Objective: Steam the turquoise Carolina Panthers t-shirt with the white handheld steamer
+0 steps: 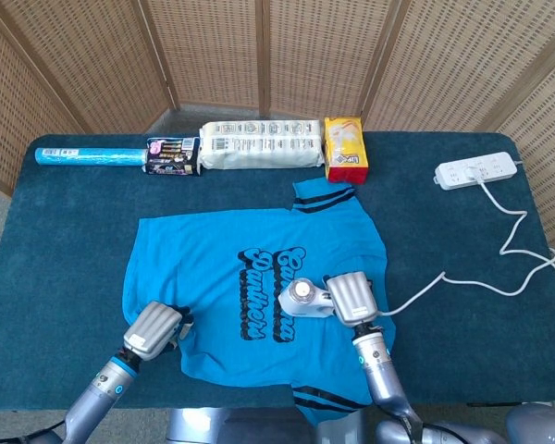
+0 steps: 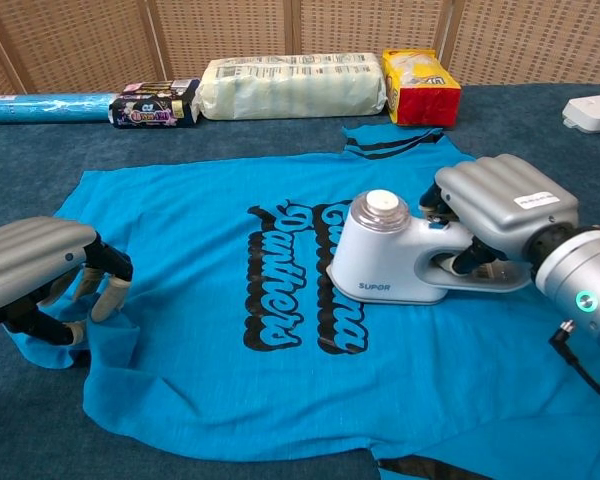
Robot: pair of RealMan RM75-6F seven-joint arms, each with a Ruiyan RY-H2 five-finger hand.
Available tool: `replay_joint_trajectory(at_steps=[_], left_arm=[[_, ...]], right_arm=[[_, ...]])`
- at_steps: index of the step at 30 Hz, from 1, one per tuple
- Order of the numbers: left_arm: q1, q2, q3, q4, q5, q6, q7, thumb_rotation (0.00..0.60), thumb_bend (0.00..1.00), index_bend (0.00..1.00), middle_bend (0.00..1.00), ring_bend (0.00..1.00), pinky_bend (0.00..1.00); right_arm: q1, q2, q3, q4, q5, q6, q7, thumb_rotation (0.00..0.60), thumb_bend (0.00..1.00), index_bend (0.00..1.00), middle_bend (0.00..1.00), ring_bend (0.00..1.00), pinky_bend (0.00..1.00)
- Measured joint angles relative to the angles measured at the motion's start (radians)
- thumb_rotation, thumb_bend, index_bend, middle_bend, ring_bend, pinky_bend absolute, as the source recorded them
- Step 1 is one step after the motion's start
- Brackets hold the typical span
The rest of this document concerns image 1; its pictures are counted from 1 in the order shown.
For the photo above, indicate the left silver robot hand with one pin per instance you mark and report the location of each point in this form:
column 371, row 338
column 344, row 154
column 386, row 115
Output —
column 152, row 328

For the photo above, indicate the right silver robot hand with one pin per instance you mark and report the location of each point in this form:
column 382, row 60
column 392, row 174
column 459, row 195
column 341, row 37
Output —
column 351, row 298

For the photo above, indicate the blue printed t-shirt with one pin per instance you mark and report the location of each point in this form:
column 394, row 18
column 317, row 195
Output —
column 203, row 277

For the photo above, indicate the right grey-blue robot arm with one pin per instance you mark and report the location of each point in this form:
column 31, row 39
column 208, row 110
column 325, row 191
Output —
column 384, row 384

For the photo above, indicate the grey robot torso base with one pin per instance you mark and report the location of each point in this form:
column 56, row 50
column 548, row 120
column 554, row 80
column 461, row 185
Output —
column 189, row 425

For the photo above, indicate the dark teal table cloth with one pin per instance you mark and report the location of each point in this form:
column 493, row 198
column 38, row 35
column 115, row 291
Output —
column 74, row 231

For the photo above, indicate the yellow and red tissue pack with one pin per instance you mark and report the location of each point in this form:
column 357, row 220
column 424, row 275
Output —
column 344, row 148

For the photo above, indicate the dark sanitary pad package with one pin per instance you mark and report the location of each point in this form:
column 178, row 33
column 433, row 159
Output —
column 171, row 157

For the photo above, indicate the long white tissue pack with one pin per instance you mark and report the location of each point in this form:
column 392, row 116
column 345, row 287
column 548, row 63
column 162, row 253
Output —
column 259, row 145

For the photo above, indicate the blue plastic-wrapped roll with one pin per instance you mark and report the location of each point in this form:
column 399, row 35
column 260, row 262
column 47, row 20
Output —
column 92, row 156

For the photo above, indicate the white power strip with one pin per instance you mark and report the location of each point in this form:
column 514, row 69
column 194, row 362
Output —
column 499, row 168

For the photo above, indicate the wicker folding screen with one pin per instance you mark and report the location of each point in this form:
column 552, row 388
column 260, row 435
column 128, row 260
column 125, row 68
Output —
column 213, row 46

